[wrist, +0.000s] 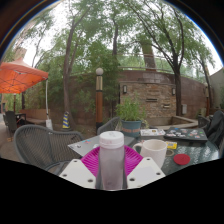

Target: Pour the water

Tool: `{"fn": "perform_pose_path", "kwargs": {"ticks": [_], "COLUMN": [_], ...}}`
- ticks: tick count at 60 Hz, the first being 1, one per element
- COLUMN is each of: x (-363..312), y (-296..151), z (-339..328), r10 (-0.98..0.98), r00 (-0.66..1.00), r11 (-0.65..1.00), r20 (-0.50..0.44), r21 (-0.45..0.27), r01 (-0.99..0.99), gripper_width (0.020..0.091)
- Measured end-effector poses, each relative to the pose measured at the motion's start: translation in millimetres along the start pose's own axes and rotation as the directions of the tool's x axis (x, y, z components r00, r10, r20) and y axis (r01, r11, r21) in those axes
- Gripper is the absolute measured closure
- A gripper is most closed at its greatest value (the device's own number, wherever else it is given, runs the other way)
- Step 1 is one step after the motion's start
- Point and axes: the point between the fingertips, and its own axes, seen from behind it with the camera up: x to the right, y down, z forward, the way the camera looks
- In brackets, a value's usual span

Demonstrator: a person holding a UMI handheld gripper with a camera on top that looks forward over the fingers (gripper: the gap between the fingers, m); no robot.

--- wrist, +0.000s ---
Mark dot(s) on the black jacket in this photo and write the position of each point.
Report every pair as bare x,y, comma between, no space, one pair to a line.
216,130

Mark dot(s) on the flat round red coaster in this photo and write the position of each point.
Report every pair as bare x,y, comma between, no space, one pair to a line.
182,159

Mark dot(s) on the orange canopy tent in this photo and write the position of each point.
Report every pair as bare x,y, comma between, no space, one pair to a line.
18,76

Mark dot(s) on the black laptop with stickers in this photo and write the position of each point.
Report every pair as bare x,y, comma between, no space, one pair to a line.
186,134

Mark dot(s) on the globe-topped lamp post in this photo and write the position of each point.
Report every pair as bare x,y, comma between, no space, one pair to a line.
99,100

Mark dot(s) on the white ceramic mug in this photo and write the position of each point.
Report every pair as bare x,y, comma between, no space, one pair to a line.
155,151

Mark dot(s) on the silver laptop with stickers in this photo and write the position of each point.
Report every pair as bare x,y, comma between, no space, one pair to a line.
83,145

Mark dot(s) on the group of dark patio chairs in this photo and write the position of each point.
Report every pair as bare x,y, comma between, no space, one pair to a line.
11,120

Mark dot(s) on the yellow card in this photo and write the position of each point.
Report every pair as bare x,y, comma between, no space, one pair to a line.
172,145

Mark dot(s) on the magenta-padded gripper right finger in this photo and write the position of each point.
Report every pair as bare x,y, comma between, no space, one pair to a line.
145,171

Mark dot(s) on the potted green plant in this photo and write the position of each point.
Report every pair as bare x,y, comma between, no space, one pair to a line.
131,113

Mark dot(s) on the white printed booklet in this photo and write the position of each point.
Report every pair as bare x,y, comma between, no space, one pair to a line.
152,132

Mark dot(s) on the wall lamp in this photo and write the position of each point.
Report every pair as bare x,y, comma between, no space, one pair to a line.
173,91
125,89

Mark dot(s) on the grey wall box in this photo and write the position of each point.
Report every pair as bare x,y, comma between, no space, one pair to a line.
184,109

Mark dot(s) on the striped traffic cone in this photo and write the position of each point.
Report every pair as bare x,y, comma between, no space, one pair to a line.
66,120

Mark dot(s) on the translucent white-capped drink bottle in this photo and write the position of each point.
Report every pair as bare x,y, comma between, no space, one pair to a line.
111,160

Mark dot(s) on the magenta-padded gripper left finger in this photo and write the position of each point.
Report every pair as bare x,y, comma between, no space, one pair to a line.
80,173

